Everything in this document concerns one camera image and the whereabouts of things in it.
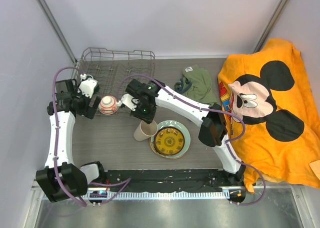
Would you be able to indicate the dark green mug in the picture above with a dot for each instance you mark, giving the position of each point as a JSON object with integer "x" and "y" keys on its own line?
{"x": 97, "y": 89}

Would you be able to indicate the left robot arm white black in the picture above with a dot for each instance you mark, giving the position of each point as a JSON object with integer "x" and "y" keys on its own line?
{"x": 60, "y": 179}

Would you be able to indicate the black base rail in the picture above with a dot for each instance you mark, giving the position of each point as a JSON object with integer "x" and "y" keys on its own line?
{"x": 170, "y": 180}

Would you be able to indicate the green shirt with blue trim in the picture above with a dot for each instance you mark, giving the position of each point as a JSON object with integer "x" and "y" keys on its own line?
{"x": 196, "y": 84}

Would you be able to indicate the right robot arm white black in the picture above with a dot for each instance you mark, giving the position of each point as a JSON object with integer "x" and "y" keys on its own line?
{"x": 211, "y": 123}

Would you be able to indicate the green flower plate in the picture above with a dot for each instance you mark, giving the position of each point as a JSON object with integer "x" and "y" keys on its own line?
{"x": 175, "y": 124}

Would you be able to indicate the cream bird plate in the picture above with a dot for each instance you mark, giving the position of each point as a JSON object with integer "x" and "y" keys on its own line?
{"x": 175, "y": 156}

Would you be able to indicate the grey wire dish rack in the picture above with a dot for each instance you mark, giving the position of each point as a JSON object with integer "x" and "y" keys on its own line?
{"x": 110, "y": 67}

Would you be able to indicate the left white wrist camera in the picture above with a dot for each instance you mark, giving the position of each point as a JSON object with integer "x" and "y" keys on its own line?
{"x": 87, "y": 85}

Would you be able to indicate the white slotted cable duct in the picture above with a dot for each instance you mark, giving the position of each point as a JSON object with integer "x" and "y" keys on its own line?
{"x": 224, "y": 194}

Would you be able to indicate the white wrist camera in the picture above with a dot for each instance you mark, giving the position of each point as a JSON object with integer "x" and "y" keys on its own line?
{"x": 129, "y": 101}
{"x": 87, "y": 85}

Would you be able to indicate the yellow patterned small plate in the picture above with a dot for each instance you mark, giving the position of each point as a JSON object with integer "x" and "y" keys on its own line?
{"x": 169, "y": 141}

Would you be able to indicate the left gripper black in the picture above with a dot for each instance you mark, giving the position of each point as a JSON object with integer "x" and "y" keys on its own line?
{"x": 88, "y": 111}

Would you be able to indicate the orange Mickey Mouse towel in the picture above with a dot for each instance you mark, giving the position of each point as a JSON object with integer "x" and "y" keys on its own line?
{"x": 272, "y": 118}

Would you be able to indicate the white orange patterned bowl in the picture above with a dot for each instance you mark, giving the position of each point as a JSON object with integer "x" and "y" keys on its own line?
{"x": 107, "y": 105}

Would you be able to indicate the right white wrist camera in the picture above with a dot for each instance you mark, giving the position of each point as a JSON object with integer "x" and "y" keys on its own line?
{"x": 129, "y": 101}

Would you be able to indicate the beige tumbler cup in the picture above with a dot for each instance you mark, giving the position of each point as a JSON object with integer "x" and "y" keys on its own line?
{"x": 145, "y": 131}

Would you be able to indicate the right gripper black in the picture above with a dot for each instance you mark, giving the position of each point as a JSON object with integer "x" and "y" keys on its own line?
{"x": 148, "y": 118}

